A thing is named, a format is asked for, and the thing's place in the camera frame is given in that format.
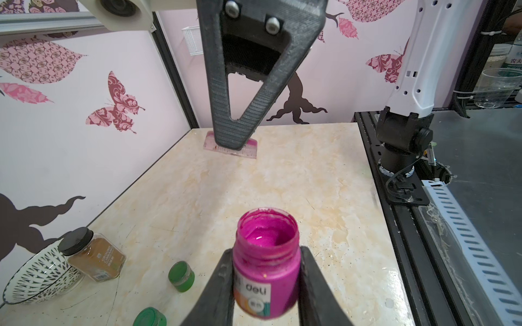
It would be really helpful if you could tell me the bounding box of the plastic water bottle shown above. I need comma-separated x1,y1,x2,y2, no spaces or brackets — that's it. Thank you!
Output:
503,30,522,70

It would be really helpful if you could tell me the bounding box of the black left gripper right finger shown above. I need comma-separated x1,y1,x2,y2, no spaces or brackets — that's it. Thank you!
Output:
298,246,353,326

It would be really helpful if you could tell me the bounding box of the spice jar with black cap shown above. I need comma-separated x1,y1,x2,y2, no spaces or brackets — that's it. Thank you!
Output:
58,227,126,283

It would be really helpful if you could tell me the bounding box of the green paint jar with label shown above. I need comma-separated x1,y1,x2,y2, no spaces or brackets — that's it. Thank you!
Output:
133,307,167,326

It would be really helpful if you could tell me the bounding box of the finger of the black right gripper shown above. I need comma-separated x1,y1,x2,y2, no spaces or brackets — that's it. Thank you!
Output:
197,0,328,150

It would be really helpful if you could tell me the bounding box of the pink paint jar lid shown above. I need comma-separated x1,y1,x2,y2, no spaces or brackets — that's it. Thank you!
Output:
203,130,258,160

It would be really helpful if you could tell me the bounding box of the magenta paint jar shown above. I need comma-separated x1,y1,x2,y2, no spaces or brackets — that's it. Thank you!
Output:
232,207,301,319

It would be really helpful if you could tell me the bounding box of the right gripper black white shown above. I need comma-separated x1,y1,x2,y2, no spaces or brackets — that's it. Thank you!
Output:
79,0,197,31

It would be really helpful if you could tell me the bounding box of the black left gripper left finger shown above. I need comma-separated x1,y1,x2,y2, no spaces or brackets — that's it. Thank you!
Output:
181,249,235,326

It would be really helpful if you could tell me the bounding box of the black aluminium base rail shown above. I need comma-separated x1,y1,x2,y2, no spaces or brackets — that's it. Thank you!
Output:
353,111,473,325

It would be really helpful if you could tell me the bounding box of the white slotted cable duct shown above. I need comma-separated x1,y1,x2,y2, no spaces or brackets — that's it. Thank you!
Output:
420,180,521,325

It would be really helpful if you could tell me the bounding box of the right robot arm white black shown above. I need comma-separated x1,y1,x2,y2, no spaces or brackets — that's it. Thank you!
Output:
84,1,468,176

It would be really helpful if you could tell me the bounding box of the black white patterned bowl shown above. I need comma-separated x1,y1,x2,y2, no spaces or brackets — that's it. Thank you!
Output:
3,241,84,305

